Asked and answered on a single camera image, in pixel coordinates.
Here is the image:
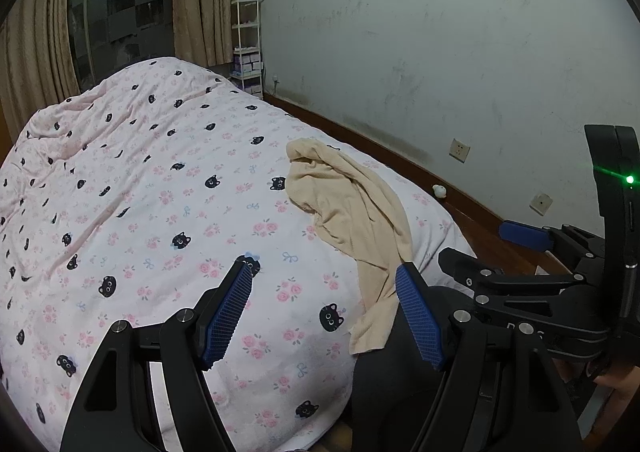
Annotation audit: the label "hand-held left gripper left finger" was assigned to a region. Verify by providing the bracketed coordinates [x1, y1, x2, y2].
[59, 256, 255, 452]

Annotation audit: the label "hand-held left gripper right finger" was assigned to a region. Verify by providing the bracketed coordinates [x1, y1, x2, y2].
[395, 262, 583, 452]

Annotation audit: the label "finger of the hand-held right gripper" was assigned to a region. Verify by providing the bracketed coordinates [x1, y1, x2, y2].
[437, 246, 588, 300]
[498, 219, 608, 278]

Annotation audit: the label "beige knit garment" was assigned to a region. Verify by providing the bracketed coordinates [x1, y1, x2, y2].
[285, 138, 415, 357]

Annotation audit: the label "person's right hand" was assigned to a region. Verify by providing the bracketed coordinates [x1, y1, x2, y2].
[585, 362, 640, 433]

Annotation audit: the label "person's dark pants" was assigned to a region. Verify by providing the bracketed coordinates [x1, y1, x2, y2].
[347, 317, 451, 452]

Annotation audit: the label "wooden baseboard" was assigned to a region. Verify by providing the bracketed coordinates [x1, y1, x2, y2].
[262, 91, 505, 228]

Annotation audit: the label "cat and flower printed blanket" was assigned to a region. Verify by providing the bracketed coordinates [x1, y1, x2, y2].
[0, 57, 476, 450]

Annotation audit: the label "white purple boxes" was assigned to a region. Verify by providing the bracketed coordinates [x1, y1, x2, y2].
[232, 47, 263, 74]

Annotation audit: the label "white shelf rack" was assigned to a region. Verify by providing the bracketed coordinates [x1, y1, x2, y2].
[229, 0, 266, 100]

